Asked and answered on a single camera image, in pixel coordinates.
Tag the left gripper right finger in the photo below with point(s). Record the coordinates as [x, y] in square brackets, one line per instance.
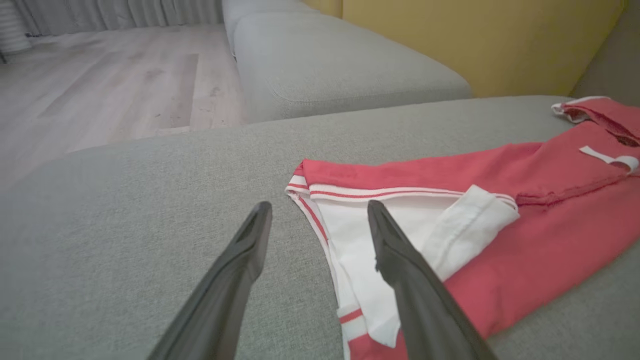
[425, 310]

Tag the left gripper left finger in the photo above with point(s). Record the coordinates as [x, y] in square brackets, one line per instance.
[225, 300]

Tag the red and white shorts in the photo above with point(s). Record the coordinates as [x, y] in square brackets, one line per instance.
[550, 240]

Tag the red Bulls basketball jersey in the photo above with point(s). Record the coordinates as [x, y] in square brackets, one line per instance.
[615, 112]

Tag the large grey sofa seat cushion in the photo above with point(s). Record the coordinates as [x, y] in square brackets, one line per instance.
[125, 200]

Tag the yellow sofa backrest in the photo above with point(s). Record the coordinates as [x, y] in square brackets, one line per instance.
[475, 45]

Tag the grey pleated curtain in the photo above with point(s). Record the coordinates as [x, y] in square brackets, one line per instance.
[125, 12]

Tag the dull grey sofa backrest cushion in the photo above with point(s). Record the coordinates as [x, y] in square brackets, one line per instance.
[615, 60]

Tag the white ribbed appliance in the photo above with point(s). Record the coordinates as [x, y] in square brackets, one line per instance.
[12, 25]

